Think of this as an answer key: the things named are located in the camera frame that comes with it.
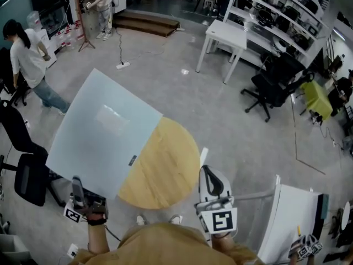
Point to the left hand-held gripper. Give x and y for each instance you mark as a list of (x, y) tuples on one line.
[(96, 204)]

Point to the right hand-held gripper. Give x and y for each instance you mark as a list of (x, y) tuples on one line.
[(220, 219)]

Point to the person's right forearm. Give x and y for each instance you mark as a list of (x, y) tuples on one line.
[(224, 240)]

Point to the person's left forearm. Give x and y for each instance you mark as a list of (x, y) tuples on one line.
[(98, 239)]

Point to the round wooden table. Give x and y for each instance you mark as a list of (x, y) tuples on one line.
[(165, 170)]

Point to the white rectangular table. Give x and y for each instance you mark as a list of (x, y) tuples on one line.
[(292, 219)]

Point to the white sneaker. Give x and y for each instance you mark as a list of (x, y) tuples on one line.
[(141, 220), (176, 219)]

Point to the white floor power adapter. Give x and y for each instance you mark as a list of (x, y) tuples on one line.
[(73, 250)]

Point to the person's mustard yellow shirt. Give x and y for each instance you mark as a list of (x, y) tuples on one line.
[(171, 246)]

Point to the grey storage bin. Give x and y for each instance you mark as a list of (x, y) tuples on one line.
[(13, 250)]

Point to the yellow pen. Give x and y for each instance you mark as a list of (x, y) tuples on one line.
[(298, 230)]

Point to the black mesh office chair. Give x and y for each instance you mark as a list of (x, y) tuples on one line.
[(275, 90)]

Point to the white power strip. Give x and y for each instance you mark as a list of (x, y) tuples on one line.
[(123, 65)]

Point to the yellow-green cloth covered table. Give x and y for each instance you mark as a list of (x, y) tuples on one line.
[(318, 99)]

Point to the small white table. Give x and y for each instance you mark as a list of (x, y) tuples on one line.
[(229, 33)]

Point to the cluster of clear water bottles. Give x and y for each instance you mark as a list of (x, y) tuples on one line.
[(70, 34)]

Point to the white equipment cart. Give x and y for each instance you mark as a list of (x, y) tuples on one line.
[(44, 37)]

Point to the wooden coat stand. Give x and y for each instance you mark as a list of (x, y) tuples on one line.
[(80, 18)]

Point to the brown wooden steps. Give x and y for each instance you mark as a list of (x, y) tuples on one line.
[(146, 23)]

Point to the dark glass cabinet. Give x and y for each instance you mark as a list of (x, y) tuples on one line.
[(52, 7)]

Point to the white shelf unit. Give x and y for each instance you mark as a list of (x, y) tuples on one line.
[(278, 12)]

